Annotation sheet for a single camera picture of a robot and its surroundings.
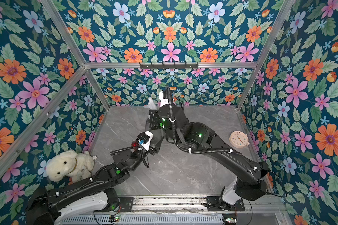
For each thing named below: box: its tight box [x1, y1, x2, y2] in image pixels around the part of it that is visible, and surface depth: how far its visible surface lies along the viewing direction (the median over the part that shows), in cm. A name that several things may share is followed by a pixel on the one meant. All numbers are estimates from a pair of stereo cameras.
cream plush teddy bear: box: [46, 150, 95, 184], surface depth 75 cm
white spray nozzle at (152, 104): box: [145, 97, 161, 110], surface depth 56 cm
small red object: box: [131, 141, 139, 147], surface depth 88 cm
